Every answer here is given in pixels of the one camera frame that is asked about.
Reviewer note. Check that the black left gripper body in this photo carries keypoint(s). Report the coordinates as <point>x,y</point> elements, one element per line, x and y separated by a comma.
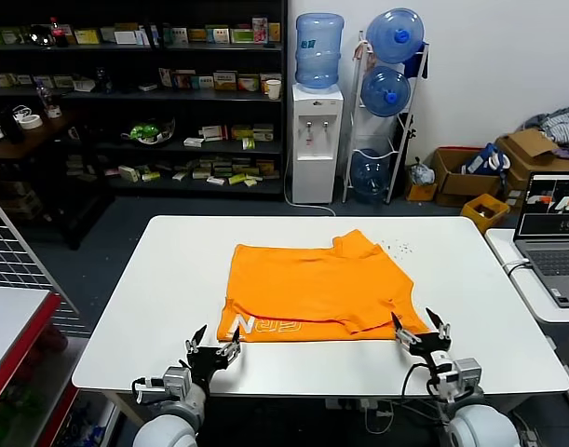
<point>209,358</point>

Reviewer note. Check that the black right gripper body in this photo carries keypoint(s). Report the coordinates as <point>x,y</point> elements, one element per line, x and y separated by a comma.
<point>430,344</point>

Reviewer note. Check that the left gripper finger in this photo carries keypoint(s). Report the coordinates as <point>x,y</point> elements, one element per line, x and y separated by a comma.
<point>233,344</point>
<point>196,340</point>

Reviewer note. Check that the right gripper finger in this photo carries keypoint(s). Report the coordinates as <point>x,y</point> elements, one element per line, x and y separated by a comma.
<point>442,329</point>
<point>402,334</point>

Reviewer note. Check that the orange t-shirt with white print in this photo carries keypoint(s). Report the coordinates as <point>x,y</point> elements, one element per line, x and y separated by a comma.
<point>312,288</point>

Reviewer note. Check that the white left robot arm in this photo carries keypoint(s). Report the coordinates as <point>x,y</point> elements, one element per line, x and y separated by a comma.
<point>167,430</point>

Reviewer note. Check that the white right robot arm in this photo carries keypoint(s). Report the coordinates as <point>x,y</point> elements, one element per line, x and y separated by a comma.
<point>479,428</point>

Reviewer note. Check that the pile of grey-blue clothes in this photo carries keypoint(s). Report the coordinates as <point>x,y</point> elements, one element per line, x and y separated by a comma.
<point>563,123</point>

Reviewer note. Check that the large white table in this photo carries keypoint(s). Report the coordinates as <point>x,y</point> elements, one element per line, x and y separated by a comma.
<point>172,279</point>

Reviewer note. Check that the white power strip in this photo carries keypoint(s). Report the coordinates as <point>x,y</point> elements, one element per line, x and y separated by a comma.
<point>372,404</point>

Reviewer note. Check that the small white side table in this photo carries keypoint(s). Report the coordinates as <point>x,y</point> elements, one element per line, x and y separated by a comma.
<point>503,247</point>

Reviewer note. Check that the yellow plastic crate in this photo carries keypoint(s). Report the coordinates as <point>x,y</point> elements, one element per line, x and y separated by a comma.
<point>475,216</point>

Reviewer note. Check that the grey open laptop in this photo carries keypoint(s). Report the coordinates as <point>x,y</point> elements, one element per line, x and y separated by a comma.
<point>554,261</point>

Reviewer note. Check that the small brown cardboard box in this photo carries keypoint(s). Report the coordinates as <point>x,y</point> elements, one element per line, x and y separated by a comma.
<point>421,192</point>

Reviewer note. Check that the open brown cardboard box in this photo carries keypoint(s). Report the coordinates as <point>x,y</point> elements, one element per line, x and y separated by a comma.
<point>451,186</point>

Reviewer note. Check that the white and blue plastic bag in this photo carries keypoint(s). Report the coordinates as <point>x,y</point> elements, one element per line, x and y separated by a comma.
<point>421,173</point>

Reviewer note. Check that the flat white carton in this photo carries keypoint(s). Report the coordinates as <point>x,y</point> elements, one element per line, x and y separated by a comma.
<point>215,180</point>
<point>194,142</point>

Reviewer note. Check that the yellow green carton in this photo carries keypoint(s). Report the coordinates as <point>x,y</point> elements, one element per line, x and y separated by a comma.
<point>237,179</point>
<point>242,131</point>

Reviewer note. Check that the cream carton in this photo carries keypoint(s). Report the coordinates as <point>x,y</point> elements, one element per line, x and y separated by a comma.
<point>129,173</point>

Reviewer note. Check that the white water dispenser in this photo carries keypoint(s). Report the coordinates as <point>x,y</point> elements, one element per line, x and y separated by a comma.
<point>316,177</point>

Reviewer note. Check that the cardboard box with raised flap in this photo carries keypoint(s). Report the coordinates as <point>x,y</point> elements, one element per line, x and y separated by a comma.
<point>531,144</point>

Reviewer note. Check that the white carton with red stripe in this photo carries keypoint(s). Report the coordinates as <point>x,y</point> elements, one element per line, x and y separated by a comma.
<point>214,132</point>

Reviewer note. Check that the green and white plastic bag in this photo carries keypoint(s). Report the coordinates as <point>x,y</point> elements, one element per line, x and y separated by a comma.
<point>144,130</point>

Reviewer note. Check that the black shelf unit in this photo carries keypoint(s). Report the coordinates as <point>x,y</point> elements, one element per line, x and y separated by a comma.
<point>125,107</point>

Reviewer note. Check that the white and teal carton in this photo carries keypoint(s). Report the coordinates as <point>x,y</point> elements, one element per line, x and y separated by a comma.
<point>217,35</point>
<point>202,83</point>

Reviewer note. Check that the white paper cup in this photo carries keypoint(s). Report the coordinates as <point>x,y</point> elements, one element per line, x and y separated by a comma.
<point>274,90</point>

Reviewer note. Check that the brown wooden desk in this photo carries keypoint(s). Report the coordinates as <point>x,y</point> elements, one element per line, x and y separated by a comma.
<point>37,135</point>

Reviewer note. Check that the yellow carton with white label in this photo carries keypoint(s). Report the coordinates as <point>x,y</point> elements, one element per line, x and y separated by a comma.
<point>225,81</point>

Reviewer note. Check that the red and yellow carton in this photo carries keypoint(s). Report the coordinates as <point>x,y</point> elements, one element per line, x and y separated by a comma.
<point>248,84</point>

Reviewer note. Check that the white and red carton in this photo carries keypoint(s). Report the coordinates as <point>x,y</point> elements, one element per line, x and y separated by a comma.
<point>165,77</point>

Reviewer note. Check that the small white tape roll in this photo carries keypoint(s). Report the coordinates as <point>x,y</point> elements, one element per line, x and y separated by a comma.
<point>53,112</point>

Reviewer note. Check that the plain white carton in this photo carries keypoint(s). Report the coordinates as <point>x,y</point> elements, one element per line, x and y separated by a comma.
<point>84,85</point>
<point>125,37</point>

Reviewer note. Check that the black cup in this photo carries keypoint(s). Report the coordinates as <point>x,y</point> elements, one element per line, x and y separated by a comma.
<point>11,125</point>

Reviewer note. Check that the pale pink rag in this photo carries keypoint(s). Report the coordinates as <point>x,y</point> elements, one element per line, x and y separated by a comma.
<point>361,51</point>

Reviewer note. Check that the clear plastic water bottle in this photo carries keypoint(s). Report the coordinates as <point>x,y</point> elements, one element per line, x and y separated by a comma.
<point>42,95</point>

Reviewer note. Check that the blue water jug with label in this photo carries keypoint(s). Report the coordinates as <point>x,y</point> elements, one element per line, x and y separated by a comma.
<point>319,51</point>

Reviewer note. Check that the flat yellow carton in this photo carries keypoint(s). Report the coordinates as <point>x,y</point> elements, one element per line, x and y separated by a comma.
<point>197,35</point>

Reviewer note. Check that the light green carton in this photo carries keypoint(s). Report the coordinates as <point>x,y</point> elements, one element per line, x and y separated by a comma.
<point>242,36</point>

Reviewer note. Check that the orange carton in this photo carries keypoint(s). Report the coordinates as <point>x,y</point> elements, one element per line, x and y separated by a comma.
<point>275,32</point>

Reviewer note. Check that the tall pink floral carton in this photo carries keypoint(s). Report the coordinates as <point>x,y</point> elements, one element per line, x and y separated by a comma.
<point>260,30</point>

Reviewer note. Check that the cola bottle with red label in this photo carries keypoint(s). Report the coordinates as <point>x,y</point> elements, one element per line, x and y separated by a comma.
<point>56,35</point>

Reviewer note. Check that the shiny dark round bowl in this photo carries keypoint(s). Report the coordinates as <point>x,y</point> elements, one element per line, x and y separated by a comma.
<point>39,35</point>

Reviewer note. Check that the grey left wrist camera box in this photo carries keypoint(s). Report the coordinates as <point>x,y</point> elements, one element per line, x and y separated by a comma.
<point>177,382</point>

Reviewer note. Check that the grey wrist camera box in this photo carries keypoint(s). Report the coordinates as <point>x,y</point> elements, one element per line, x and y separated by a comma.
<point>468,372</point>
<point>177,382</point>

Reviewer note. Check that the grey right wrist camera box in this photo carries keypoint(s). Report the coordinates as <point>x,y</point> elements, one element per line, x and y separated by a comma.
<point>468,372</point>

